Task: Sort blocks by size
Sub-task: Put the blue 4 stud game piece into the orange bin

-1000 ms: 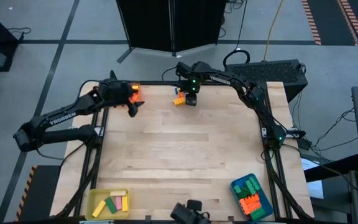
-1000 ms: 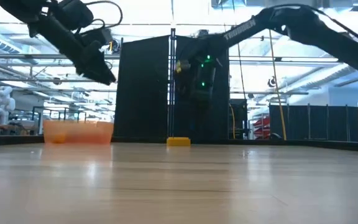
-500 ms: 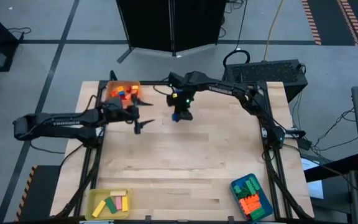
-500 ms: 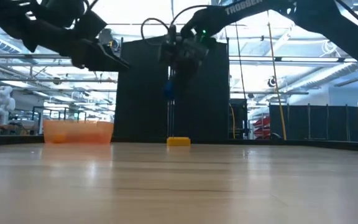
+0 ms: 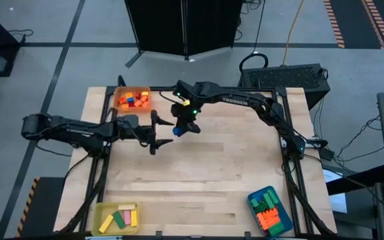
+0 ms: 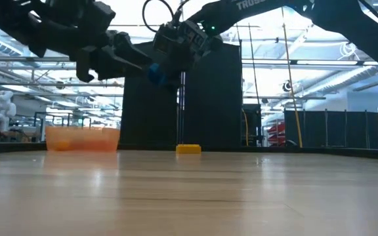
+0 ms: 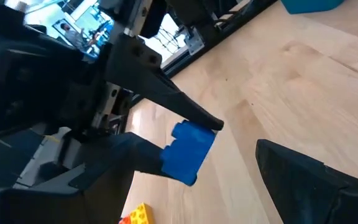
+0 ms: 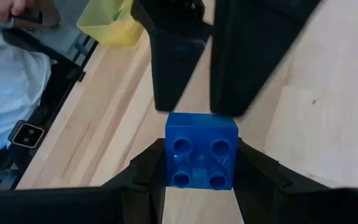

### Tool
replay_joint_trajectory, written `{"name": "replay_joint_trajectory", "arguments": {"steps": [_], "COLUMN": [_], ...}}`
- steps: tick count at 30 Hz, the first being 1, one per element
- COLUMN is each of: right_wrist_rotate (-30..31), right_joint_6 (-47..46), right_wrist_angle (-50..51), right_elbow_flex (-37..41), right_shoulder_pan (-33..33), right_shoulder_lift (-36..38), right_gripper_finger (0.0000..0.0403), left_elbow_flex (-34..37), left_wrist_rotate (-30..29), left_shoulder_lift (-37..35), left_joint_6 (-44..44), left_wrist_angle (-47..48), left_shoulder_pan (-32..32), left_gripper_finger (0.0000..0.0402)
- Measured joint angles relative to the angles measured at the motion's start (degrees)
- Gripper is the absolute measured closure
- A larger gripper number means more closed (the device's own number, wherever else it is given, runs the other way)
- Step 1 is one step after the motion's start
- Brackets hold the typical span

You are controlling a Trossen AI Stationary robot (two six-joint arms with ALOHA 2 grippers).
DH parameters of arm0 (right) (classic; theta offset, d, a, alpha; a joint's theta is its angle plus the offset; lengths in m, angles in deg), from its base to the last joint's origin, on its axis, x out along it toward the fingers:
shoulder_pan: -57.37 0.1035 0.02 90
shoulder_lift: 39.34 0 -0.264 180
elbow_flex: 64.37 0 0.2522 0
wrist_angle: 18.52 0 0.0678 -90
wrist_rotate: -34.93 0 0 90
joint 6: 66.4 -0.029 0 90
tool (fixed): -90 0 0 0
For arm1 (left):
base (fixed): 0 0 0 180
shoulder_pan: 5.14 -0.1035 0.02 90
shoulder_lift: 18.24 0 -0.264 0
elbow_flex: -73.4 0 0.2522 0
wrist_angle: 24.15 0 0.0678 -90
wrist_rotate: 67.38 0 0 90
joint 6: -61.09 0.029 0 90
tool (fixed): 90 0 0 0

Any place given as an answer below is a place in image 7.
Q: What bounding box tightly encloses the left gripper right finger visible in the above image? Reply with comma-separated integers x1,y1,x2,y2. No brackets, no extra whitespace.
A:
255,139,358,224

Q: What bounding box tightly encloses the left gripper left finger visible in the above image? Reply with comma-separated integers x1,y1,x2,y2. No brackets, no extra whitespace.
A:
0,167,136,224

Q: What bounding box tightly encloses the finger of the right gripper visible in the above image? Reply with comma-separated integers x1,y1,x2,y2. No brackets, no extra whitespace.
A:
103,33,226,132
70,132,175,179

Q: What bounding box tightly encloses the blue rectangular block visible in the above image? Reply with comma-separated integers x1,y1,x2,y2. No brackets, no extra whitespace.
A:
159,119,216,187

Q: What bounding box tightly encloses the yellow rectangular block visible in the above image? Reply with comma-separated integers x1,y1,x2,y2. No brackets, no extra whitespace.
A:
129,202,155,224

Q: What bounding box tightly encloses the blue plastic bin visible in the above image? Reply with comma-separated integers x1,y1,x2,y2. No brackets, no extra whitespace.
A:
280,0,346,15

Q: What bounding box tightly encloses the person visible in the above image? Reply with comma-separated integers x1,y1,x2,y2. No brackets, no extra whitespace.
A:
59,21,86,49

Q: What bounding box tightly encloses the black aluminium table frame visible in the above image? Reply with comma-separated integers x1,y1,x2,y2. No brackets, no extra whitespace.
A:
132,0,279,106

